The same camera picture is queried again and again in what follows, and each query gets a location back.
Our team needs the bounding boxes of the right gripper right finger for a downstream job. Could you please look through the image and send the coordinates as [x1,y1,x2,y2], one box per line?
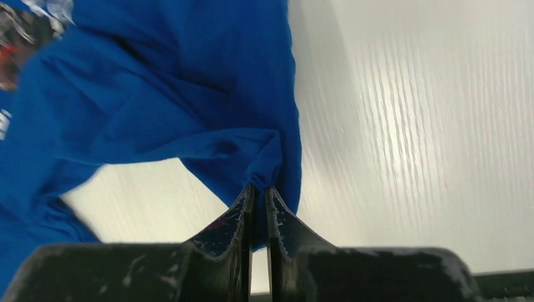
[265,187,482,301]

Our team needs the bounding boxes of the blue printed t-shirt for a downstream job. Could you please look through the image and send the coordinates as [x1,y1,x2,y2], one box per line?
[1,1,302,291]

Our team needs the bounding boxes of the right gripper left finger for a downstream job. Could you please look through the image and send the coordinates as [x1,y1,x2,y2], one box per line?
[3,185,256,301]

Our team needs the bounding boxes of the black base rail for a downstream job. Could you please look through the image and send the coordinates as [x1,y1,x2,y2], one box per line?
[474,270,533,301]

